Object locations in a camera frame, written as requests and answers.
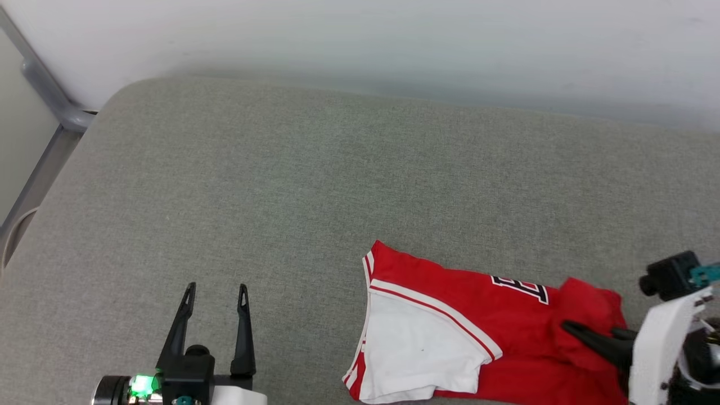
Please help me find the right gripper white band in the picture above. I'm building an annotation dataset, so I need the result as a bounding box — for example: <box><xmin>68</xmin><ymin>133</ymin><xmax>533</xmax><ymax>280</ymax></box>
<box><xmin>561</xmin><ymin>287</ymin><xmax>715</xmax><ymax>405</ymax></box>

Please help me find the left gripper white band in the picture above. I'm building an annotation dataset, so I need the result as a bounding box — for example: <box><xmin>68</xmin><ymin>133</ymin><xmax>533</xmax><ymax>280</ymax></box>
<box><xmin>156</xmin><ymin>282</ymin><xmax>268</xmax><ymax>405</ymax></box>

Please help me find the red and white jersey garment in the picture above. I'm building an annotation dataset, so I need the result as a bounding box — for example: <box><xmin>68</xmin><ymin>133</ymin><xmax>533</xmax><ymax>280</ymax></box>
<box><xmin>341</xmin><ymin>240</ymin><xmax>631</xmax><ymax>405</ymax></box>

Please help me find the grey metal frame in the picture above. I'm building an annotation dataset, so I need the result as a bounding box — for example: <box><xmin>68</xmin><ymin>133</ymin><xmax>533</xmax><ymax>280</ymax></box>
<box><xmin>0</xmin><ymin>6</ymin><xmax>99</xmax><ymax>248</ymax></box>

